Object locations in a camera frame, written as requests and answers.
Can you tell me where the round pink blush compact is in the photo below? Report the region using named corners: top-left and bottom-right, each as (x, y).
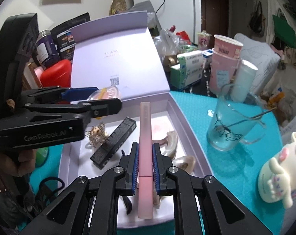
top-left (87, 87), bottom-right (122, 119)

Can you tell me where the black hair clip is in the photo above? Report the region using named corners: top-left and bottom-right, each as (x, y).
top-left (120, 148), bottom-right (134, 214)

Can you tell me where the pearly wavy hair claw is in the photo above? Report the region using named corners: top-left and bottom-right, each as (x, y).
top-left (151, 130), bottom-right (197, 209)

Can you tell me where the pink slim rectangular tube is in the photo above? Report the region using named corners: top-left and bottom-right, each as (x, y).
top-left (138, 102), bottom-right (153, 219)

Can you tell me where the person's left hand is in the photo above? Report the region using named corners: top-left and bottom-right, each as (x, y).
top-left (5, 149), bottom-right (37, 177)

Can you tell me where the red plastic container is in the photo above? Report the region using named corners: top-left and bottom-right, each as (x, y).
top-left (40, 60), bottom-right (71, 88)

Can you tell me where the dark purple jar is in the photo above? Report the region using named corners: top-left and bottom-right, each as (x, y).
top-left (35, 30), bottom-right (60, 69)

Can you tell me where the teal bubble mailer mat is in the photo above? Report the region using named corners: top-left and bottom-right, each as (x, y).
top-left (30, 92), bottom-right (284, 234)

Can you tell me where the open lavender gift box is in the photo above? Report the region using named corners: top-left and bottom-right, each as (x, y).
top-left (57, 11), bottom-right (214, 229)

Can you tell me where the black snack packet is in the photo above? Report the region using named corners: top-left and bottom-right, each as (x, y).
top-left (51, 12), bottom-right (90, 63)

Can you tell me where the cream Cinnamoroll water bottle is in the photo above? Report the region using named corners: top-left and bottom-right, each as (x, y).
top-left (258, 132), bottom-right (296, 209)

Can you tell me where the clear plastic bag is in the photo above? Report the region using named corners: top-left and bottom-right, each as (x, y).
top-left (153, 29), bottom-right (184, 65)

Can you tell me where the glass Hello Kitty mug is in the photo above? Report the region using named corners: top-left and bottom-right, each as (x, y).
top-left (206, 84), bottom-right (267, 151)

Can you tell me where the green white medicine box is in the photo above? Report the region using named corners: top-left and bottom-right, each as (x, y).
top-left (170, 50), bottom-right (204, 90)

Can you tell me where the pale mint tumbler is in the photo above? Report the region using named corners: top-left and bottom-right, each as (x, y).
top-left (230, 60), bottom-right (258, 102)

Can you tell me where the white refrigerator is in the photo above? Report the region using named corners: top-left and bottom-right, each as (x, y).
top-left (134, 0), bottom-right (202, 43)

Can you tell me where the pink paper cups stack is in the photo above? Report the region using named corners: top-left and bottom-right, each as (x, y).
top-left (209, 34), bottom-right (243, 95)

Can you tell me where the dark brown door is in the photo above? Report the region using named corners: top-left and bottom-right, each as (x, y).
top-left (201, 0), bottom-right (232, 48)

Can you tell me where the black hanging handbag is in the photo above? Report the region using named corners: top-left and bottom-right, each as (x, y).
top-left (249, 1), bottom-right (265, 37)

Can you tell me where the green tote bag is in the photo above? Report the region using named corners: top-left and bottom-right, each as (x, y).
top-left (272, 15), bottom-right (296, 48)

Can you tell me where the woven wall plate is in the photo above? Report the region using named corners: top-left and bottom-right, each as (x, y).
top-left (109, 0), bottom-right (127, 15)

